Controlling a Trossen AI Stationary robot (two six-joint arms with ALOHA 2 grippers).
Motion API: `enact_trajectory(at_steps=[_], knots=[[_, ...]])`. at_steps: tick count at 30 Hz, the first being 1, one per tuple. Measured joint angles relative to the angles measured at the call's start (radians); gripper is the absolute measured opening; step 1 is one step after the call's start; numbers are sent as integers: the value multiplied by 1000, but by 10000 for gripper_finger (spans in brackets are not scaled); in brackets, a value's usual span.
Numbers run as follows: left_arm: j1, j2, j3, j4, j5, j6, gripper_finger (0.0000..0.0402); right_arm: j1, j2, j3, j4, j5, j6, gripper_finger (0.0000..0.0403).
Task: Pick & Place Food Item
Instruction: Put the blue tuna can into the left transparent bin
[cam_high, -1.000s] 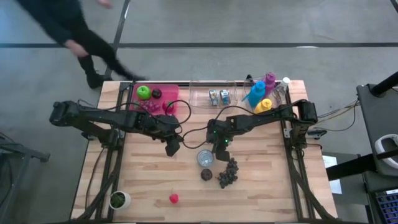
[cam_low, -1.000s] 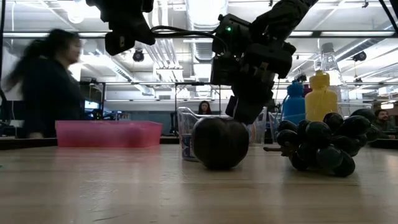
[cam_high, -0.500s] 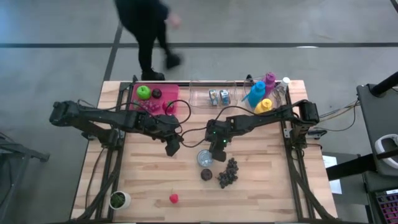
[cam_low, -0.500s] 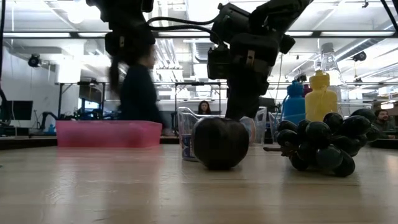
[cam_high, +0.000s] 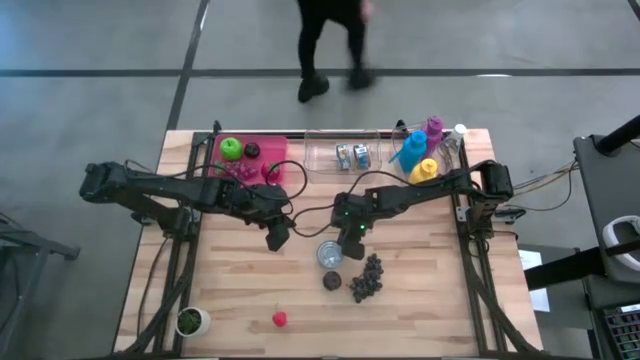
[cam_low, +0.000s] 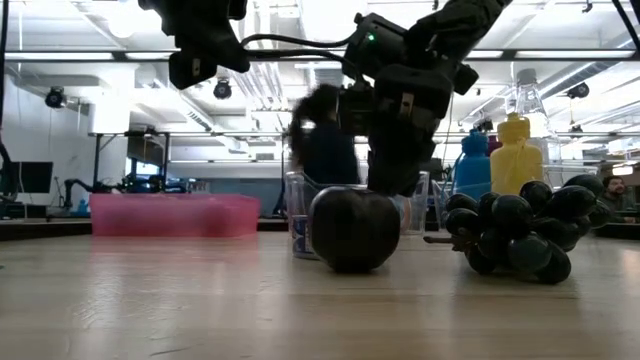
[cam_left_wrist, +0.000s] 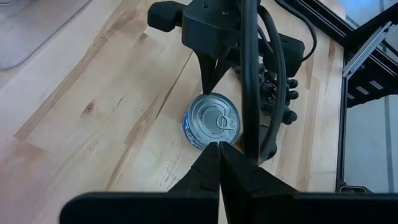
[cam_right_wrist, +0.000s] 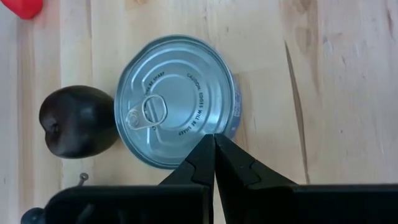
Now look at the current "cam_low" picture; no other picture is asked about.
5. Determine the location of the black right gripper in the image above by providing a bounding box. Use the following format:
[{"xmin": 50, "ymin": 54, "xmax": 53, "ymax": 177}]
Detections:
[{"xmin": 366, "ymin": 62, "xmax": 481, "ymax": 198}]

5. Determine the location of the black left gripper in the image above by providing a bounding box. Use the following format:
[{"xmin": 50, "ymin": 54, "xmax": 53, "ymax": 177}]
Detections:
[{"xmin": 138, "ymin": 0, "xmax": 252, "ymax": 92}]

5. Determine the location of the blue plastic squeeze bottle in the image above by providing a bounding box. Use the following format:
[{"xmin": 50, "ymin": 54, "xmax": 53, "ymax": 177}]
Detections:
[{"xmin": 451, "ymin": 128, "xmax": 495, "ymax": 202}]

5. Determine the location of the yellow plastic squeeze bottle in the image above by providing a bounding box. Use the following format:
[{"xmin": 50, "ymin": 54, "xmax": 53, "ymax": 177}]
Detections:
[{"xmin": 489, "ymin": 112, "xmax": 546, "ymax": 197}]

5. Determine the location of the clear bottle with white cap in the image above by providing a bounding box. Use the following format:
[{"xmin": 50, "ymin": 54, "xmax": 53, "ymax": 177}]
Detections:
[{"xmin": 513, "ymin": 68, "xmax": 562, "ymax": 167}]

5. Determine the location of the black toy grape bunch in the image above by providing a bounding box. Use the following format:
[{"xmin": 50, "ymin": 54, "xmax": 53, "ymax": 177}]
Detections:
[{"xmin": 422, "ymin": 172, "xmax": 613, "ymax": 287}]

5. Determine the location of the person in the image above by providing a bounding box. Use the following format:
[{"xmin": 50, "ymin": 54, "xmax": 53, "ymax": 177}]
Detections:
[
  {"xmin": 596, "ymin": 174, "xmax": 640, "ymax": 225},
  {"xmin": 286, "ymin": 83, "xmax": 363, "ymax": 187}
]

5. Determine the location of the dark toy plum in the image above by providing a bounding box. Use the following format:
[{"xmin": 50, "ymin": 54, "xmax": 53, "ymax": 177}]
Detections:
[{"xmin": 307, "ymin": 187, "xmax": 402, "ymax": 275}]

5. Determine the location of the pink plastic bin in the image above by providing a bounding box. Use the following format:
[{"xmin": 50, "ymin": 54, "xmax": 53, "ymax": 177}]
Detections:
[{"xmin": 89, "ymin": 193, "xmax": 262, "ymax": 239}]

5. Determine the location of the black computer monitor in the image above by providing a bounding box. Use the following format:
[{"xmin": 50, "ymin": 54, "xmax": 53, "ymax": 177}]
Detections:
[{"xmin": 8, "ymin": 160, "xmax": 55, "ymax": 196}]

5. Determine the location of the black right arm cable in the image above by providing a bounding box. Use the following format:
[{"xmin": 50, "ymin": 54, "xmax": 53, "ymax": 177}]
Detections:
[{"xmin": 239, "ymin": 32, "xmax": 359, "ymax": 66}]

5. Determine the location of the black background table frame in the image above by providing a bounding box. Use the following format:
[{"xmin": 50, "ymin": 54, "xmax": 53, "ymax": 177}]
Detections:
[{"xmin": 88, "ymin": 129, "xmax": 291, "ymax": 196}]

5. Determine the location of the black aluminium rig frame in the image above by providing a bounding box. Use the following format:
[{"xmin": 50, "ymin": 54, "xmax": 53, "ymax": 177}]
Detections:
[{"xmin": 3, "ymin": 48, "xmax": 640, "ymax": 63}]

